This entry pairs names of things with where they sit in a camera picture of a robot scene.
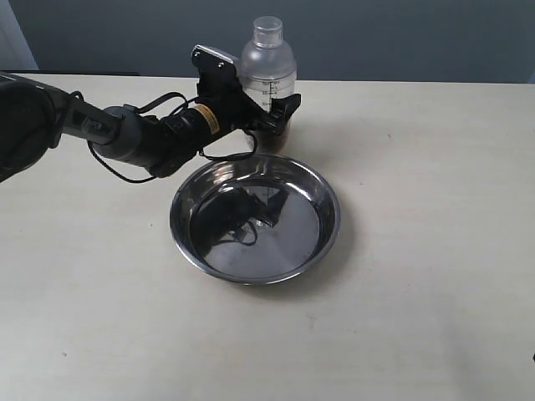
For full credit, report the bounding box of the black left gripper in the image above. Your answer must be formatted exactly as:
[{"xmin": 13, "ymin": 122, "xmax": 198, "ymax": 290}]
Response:
[{"xmin": 196, "ymin": 79, "xmax": 302, "ymax": 138}]

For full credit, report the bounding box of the clear plastic shaker bottle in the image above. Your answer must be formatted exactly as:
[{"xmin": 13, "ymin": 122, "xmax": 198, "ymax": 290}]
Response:
[{"xmin": 239, "ymin": 15, "xmax": 298, "ymax": 154}]

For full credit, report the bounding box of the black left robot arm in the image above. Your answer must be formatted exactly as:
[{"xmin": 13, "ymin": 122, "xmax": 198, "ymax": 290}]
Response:
[{"xmin": 1, "ymin": 73, "xmax": 301, "ymax": 180}]

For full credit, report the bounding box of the round stainless steel plate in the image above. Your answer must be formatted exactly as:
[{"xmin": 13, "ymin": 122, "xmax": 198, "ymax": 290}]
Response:
[{"xmin": 170, "ymin": 155, "xmax": 341, "ymax": 286}]

